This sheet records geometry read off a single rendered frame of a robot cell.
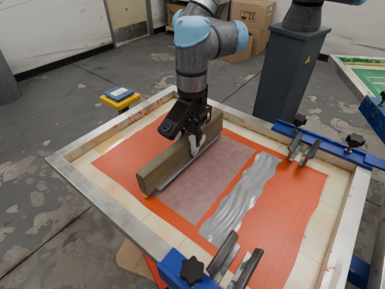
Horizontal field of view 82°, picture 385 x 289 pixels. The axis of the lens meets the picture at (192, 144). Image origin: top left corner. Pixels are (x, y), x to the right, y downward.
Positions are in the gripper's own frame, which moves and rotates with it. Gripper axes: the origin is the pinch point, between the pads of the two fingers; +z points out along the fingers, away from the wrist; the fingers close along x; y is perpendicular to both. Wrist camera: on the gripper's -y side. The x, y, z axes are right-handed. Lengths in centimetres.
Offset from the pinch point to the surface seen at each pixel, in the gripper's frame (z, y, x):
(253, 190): 4.4, 2.8, -21.9
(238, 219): 4.7, -7.7, -22.8
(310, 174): 4.3, 18.8, -33.0
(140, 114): 2.6, 7.5, 28.7
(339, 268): 1.7, -6.7, -44.5
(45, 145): 99, 5, 179
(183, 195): 5.2, -10.2, -7.2
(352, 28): 34, 383, -1
